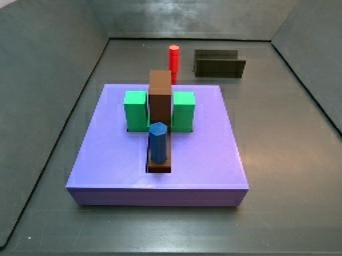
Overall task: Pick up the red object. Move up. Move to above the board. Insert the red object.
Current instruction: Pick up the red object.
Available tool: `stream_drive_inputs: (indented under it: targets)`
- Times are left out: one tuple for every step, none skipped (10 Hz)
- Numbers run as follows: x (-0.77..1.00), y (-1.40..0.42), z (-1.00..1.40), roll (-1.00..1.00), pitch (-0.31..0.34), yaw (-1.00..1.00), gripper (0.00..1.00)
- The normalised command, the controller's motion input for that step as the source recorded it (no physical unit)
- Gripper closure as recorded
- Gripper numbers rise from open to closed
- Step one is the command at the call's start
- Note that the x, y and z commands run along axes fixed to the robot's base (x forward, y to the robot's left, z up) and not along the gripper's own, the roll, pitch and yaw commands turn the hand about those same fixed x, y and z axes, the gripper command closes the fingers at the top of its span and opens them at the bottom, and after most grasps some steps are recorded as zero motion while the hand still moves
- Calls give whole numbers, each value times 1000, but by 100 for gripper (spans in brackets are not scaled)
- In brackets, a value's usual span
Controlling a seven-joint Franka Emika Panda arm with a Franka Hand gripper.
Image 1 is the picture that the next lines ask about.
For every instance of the red cylinder peg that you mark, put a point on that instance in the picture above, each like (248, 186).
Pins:
(174, 62)

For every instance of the purple board base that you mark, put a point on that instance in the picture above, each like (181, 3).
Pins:
(206, 178)

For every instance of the blue hexagonal peg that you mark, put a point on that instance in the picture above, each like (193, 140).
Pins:
(158, 142)

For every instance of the green right block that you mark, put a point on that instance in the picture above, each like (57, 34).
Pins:
(183, 111)

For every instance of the green block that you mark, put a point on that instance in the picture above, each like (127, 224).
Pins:
(183, 111)
(135, 110)

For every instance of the green left block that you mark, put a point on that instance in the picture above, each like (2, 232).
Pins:
(135, 110)

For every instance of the brown tall block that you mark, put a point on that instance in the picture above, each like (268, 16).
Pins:
(159, 110)

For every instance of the black angle bracket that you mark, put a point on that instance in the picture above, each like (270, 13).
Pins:
(218, 64)

